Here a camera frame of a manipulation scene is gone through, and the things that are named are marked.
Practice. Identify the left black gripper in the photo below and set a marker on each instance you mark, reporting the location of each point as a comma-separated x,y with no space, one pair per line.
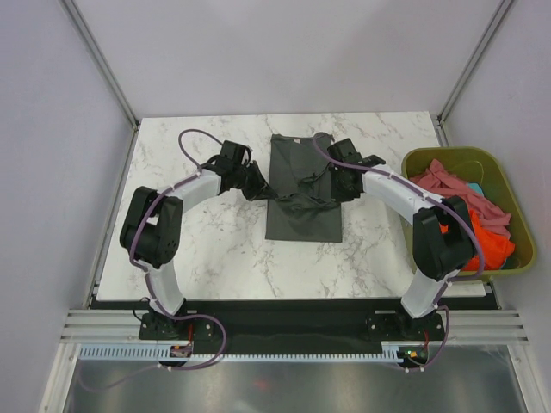
260,189

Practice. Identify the pink t shirt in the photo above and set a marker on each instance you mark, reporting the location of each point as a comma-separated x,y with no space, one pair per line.
438,180

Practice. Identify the aluminium front rail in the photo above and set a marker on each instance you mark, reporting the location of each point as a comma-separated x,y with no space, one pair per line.
466,327

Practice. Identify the teal cloth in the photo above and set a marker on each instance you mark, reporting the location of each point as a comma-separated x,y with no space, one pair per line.
475,188

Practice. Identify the orange t shirt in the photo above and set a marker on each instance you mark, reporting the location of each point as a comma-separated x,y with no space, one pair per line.
496,248

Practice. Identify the left aluminium frame post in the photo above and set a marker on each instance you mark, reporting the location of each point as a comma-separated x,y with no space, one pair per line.
84,32

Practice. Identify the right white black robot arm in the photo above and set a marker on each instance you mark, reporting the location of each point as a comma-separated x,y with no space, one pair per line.
443,239

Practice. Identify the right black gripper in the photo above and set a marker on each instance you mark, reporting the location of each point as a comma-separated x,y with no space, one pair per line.
337,195

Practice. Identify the olive green plastic bin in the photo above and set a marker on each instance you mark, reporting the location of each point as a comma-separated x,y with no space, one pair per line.
477,177

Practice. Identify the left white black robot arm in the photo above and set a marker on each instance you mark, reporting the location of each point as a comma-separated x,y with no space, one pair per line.
152,227

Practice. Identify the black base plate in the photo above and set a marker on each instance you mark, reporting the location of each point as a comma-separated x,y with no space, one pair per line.
293,326

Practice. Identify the white slotted cable duct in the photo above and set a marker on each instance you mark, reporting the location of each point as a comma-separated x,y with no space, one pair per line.
166,353

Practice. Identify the dark grey t shirt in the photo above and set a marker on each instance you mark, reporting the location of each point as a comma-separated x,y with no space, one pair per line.
303,210

